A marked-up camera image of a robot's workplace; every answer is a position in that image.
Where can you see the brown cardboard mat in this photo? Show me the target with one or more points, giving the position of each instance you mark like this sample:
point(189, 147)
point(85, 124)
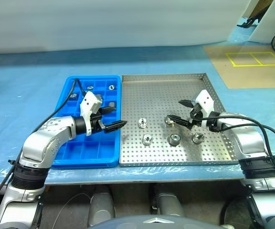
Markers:
point(223, 71)

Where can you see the nut in blue tray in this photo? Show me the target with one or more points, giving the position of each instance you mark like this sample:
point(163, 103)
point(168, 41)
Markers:
point(90, 87)
point(111, 87)
point(73, 96)

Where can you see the blue compartment tray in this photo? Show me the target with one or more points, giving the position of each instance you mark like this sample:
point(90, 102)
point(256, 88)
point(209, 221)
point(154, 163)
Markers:
point(92, 152)

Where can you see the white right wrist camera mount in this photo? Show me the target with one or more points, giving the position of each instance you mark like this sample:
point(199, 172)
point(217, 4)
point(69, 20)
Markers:
point(205, 100)

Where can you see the black stand foot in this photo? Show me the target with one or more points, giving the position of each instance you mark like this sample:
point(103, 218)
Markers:
point(249, 22)

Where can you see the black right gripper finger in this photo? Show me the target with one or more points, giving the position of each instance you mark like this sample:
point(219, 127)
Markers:
point(180, 121)
point(186, 103)

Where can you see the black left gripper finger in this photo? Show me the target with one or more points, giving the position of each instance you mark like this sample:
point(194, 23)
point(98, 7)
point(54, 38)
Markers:
point(114, 126)
point(108, 110)

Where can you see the metal nut right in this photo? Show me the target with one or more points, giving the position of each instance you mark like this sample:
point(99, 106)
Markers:
point(198, 138)

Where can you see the blue table cover sheet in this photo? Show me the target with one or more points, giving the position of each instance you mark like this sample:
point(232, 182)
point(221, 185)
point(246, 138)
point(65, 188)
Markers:
point(32, 71)

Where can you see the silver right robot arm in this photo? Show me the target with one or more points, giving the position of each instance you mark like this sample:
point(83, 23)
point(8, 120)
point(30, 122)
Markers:
point(247, 140)

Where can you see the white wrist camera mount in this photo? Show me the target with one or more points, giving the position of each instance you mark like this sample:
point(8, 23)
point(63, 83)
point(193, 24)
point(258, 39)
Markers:
point(88, 101)
point(205, 100)

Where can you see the grey rounded shape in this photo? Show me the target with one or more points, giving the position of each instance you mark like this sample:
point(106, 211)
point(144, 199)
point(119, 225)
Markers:
point(167, 202)
point(101, 205)

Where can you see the perforated metal tray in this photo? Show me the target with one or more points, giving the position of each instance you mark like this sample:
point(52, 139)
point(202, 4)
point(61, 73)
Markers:
point(151, 100)

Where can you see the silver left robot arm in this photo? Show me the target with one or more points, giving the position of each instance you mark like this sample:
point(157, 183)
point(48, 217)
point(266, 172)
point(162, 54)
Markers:
point(44, 138)

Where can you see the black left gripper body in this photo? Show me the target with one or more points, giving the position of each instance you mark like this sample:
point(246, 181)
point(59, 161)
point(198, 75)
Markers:
point(95, 122)

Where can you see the grey-blue robot torso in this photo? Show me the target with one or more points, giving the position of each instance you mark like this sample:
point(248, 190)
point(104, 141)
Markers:
point(151, 223)

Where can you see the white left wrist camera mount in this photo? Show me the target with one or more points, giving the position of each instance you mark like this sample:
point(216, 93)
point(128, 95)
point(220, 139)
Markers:
point(88, 101)

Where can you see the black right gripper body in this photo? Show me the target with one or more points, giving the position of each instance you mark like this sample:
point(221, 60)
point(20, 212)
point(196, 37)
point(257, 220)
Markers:
point(195, 112)

